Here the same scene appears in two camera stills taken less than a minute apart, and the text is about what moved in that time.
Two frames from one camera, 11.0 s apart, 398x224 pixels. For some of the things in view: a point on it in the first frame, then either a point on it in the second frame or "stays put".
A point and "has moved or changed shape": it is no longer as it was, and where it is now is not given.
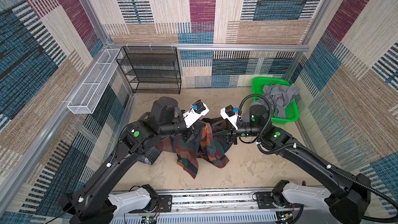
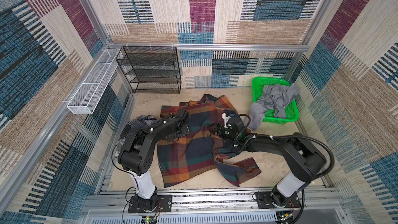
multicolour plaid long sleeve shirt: [200, 143] has moved or changed shape
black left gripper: [190, 132] -> [185, 130]
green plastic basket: [257, 84] stays put
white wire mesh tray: [87, 98] stays put
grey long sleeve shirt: [279, 96] stays put
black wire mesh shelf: [151, 70] stays put
